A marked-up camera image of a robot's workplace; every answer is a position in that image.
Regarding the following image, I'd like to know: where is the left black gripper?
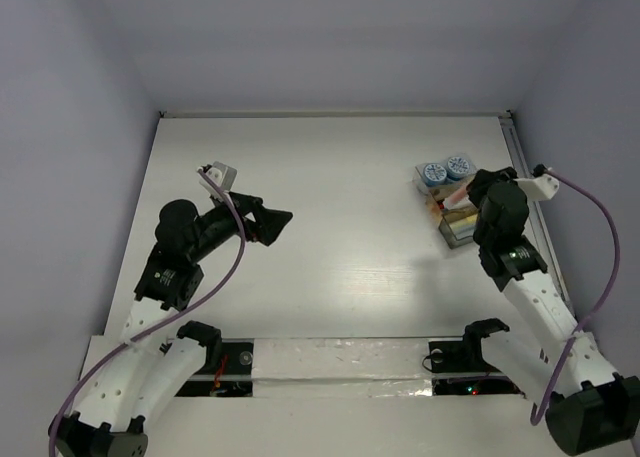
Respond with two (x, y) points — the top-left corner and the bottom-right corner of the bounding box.
(188, 189), (291, 262)

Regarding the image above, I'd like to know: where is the small orange cap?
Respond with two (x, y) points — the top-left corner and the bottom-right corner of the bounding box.
(445, 188), (468, 206)

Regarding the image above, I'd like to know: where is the blue patterned tape roll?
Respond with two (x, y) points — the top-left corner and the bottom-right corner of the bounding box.
(421, 162), (448, 187)

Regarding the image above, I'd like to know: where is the orange highlighter pen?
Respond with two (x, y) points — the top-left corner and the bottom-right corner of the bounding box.
(442, 187), (471, 211)

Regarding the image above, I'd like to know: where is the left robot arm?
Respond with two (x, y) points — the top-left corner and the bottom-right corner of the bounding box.
(49, 192), (293, 456)

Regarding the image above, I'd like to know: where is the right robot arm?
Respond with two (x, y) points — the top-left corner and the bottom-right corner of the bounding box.
(460, 165), (639, 456)

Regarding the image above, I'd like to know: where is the clear compartment organizer box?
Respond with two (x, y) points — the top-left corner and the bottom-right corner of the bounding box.
(413, 153), (478, 249)

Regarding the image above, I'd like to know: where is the aluminium rail right edge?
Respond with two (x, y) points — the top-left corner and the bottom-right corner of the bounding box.
(499, 114), (575, 316)

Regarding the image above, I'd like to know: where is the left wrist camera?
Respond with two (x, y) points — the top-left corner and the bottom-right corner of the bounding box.
(197, 161), (237, 194)

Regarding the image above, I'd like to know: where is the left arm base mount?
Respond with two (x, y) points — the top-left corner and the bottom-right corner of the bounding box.
(176, 340), (254, 398)

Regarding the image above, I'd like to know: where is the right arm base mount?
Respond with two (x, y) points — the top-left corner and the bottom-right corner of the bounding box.
(421, 318), (522, 397)

